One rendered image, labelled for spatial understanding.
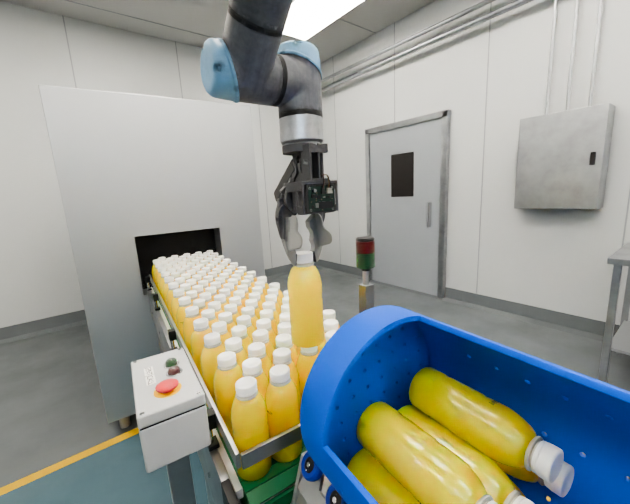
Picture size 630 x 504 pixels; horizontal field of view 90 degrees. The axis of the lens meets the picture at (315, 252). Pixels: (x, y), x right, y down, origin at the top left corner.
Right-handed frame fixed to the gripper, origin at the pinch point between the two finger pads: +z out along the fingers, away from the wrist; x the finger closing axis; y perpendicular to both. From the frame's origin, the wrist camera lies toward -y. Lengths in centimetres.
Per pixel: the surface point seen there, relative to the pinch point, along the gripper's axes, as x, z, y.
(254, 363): -9.8, 21.5, -5.3
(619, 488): 16, 24, 43
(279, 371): -7.0, 21.5, 0.4
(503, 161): 310, -32, -124
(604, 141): 296, -38, -43
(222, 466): -18.6, 40.2, -4.4
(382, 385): 4.6, 20.5, 16.4
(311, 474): -8.1, 33.7, 12.8
